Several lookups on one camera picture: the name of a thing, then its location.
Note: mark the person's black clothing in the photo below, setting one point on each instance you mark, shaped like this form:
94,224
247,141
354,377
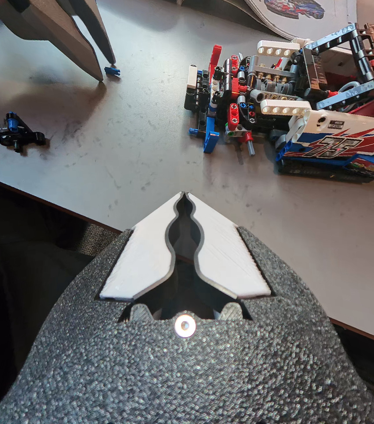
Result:
24,248

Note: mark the blue toy connector pin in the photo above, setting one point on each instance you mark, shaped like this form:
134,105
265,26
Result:
112,70
12,123

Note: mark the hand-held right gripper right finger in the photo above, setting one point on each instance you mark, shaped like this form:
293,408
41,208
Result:
230,261

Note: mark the open instruction booklet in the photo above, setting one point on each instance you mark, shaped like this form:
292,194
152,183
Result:
339,13

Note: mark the grey desk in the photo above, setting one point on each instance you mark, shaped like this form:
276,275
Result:
140,132

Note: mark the black thin toy liftarm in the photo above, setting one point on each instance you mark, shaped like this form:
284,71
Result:
24,127

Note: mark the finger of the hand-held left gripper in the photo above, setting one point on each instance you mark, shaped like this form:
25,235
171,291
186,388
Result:
57,36
94,23

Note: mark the partly built toy car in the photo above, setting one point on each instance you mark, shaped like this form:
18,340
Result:
322,139

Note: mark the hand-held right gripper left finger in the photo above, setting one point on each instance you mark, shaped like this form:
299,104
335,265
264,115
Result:
140,261

